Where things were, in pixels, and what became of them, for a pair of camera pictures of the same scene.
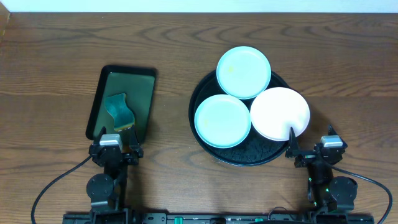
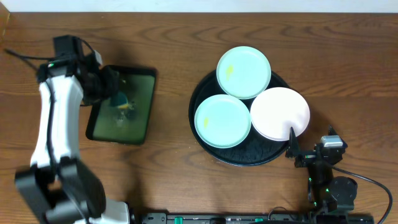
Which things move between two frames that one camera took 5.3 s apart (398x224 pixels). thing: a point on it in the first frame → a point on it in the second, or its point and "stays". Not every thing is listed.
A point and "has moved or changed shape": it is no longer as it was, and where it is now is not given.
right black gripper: [310, 156] stays
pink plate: [276, 110] stays
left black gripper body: [115, 152] → [109, 83]
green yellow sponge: [116, 106] has moved or changed shape
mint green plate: [244, 72] stays
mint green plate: [222, 121] stays
